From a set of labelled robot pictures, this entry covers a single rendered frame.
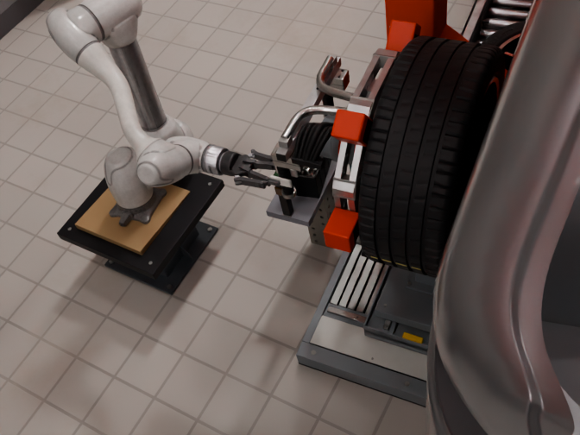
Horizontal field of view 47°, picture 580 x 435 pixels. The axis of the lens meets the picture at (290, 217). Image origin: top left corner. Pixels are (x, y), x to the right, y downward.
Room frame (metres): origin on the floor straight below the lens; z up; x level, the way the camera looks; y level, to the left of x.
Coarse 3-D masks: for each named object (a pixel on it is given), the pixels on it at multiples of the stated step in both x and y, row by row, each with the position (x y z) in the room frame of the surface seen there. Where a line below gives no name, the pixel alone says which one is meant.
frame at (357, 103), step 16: (384, 64) 1.40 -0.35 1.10; (368, 80) 1.34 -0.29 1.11; (384, 80) 1.32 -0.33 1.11; (352, 96) 1.29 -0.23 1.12; (368, 112) 1.22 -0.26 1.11; (336, 176) 1.15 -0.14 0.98; (352, 176) 1.13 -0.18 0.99; (336, 192) 1.13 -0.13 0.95; (352, 192) 1.10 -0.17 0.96; (352, 208) 1.11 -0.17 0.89
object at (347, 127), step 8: (344, 112) 1.19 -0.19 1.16; (352, 112) 1.18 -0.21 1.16; (336, 120) 1.19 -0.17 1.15; (344, 120) 1.18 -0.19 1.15; (352, 120) 1.17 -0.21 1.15; (360, 120) 1.16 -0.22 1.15; (368, 120) 1.18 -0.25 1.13; (336, 128) 1.17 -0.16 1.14; (344, 128) 1.16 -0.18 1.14; (352, 128) 1.15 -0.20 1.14; (360, 128) 1.15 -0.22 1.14; (368, 128) 1.17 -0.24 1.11; (336, 136) 1.16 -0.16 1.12; (344, 136) 1.15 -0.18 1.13; (352, 136) 1.14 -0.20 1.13; (360, 136) 1.13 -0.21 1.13; (368, 136) 1.17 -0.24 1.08; (360, 144) 1.16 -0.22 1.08
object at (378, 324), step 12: (384, 276) 1.32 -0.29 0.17; (372, 312) 1.20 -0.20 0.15; (372, 324) 1.15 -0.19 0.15; (384, 324) 1.12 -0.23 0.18; (396, 324) 1.12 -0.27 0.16; (372, 336) 1.13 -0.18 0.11; (384, 336) 1.10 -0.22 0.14; (396, 336) 1.07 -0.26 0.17; (408, 336) 1.06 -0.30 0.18; (420, 336) 1.06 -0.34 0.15; (408, 348) 1.05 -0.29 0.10; (420, 348) 1.02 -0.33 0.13
